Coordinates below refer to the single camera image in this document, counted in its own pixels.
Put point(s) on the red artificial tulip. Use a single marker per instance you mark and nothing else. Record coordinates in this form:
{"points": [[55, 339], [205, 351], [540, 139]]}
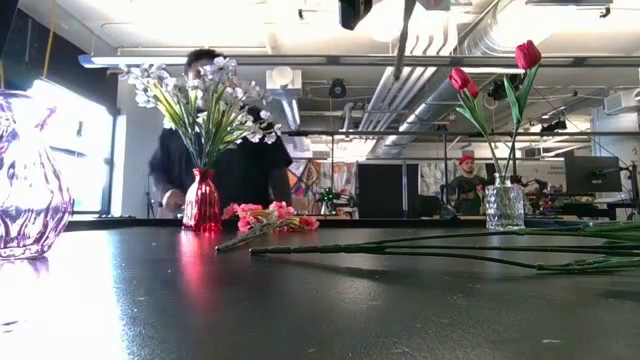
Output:
{"points": [[527, 55], [459, 79], [473, 90]]}

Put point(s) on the black table mat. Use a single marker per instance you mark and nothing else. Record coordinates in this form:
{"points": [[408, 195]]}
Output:
{"points": [[350, 310]]}

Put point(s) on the black computer monitor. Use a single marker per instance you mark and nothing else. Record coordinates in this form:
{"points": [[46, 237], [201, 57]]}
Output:
{"points": [[592, 175]]}

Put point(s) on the red glass vase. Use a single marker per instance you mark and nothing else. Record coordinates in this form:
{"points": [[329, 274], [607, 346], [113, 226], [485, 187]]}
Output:
{"points": [[201, 205]]}

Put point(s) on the grey metal beam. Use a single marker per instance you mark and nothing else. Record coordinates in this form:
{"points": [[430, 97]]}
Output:
{"points": [[350, 60]]}

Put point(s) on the white artificial flower bunch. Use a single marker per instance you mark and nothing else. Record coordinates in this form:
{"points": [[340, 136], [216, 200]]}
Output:
{"points": [[260, 132], [220, 70], [145, 82]]}

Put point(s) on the clear glass vase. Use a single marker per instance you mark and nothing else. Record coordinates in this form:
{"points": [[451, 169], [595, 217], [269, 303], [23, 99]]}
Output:
{"points": [[505, 205]]}

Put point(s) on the silver ventilation duct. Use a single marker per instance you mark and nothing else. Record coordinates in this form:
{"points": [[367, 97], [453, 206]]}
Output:
{"points": [[425, 115]]}

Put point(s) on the purple glass vase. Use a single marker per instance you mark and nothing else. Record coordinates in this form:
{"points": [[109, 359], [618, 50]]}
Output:
{"points": [[30, 200]]}

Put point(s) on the person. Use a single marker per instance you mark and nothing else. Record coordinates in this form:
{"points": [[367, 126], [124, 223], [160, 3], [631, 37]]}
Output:
{"points": [[467, 192], [250, 170]]}

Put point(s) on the black cabinet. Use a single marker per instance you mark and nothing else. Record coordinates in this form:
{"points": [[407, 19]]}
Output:
{"points": [[382, 190]]}

